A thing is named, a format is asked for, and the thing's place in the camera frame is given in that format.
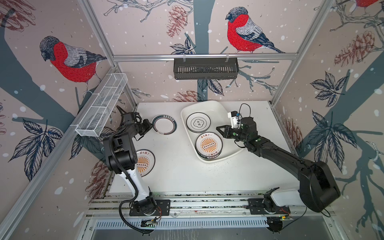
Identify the orange sunburst plate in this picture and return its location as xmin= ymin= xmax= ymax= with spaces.
xmin=195 ymin=132 xmax=223 ymax=160
xmin=136 ymin=149 xmax=156 ymax=177

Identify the green red ring plate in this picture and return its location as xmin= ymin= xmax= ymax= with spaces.
xmin=152 ymin=115 xmax=177 ymax=135

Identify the white plate black emblem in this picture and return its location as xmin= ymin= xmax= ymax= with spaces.
xmin=186 ymin=112 xmax=211 ymax=133

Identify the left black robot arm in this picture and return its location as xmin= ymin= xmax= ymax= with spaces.
xmin=103 ymin=119 xmax=157 ymax=215

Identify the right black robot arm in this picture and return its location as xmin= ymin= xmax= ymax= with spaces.
xmin=216 ymin=117 xmax=341 ymax=213

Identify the white plastic bin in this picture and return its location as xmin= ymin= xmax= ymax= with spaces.
xmin=181 ymin=101 xmax=242 ymax=163

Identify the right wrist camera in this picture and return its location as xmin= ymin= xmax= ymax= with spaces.
xmin=228 ymin=111 xmax=240 ymax=129

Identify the white wire mesh basket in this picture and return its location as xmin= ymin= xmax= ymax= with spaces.
xmin=76 ymin=73 xmax=128 ymax=137

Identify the black wall basket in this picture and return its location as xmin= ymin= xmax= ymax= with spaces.
xmin=174 ymin=58 xmax=239 ymax=80

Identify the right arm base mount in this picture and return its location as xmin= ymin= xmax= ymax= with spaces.
xmin=246 ymin=198 xmax=291 ymax=215

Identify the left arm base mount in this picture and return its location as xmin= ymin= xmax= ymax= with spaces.
xmin=129 ymin=200 xmax=171 ymax=217

